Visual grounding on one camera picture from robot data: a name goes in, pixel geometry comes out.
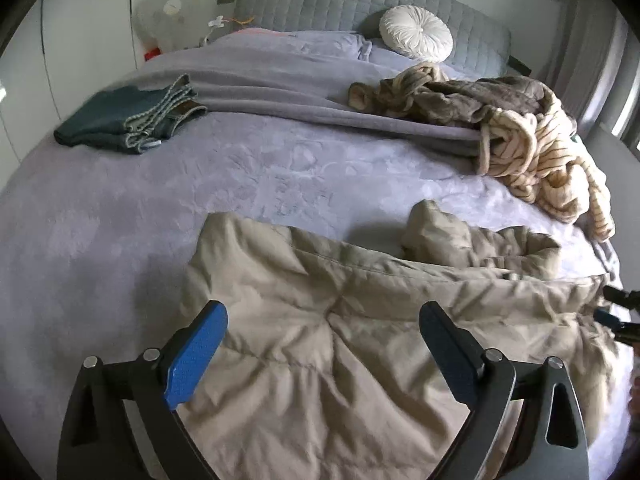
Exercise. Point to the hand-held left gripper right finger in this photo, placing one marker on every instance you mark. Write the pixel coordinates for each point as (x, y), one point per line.
(447, 355)

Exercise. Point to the white round cushion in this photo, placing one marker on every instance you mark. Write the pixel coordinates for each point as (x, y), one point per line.
(415, 32)

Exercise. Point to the brown fuzzy garment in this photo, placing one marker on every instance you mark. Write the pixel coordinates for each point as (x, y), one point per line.
(450, 100)

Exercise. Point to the grey cloth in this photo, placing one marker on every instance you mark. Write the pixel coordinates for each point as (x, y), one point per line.
(606, 257)

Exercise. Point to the white standing fan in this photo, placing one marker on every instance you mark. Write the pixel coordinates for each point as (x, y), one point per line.
(167, 12)

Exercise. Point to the white wardrobe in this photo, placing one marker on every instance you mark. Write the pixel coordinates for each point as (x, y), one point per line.
(60, 35)

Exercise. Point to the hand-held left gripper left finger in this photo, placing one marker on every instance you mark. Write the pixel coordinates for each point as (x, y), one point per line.
(197, 355)

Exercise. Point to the beige puffer jacket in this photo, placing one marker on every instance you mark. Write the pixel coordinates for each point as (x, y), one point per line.
(325, 360)

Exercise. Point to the small teal cloth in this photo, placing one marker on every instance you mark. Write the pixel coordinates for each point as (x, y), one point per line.
(576, 139)

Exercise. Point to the red box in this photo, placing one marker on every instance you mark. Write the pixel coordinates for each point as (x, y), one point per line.
(152, 55)

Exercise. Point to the grey fleece blanket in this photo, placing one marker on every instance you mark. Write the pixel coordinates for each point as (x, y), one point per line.
(280, 90)

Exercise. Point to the lilac embossed bedspread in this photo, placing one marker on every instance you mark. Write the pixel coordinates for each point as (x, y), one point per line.
(200, 185)

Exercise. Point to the cream striped robe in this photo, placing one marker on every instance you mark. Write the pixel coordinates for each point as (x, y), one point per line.
(545, 160)

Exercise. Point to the folded blue jeans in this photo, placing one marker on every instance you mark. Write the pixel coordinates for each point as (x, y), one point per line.
(110, 120)

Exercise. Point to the grey quilted headboard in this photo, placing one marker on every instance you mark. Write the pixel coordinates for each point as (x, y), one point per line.
(320, 0)

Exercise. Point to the white bedside gadget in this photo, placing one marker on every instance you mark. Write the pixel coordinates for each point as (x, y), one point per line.
(216, 22)

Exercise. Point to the grey curtain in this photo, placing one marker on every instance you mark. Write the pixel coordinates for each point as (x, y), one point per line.
(585, 45)

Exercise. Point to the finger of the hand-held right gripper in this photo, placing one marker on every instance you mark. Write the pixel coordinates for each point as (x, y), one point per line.
(625, 297)
(622, 329)

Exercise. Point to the window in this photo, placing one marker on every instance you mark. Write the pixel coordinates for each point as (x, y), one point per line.
(625, 120)

